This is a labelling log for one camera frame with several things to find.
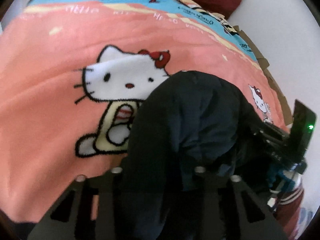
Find blue gloved right hand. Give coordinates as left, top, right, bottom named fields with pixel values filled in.
left=269, top=169, right=302, bottom=194

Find brown cardboard pieces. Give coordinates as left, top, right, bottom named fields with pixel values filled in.
left=233, top=25, right=293, bottom=125

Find Hello Kitty pink blanket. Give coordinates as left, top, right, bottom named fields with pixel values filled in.
left=1, top=0, right=286, bottom=223

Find black puffer jacket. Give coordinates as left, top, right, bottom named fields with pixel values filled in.
left=114, top=71, right=262, bottom=239

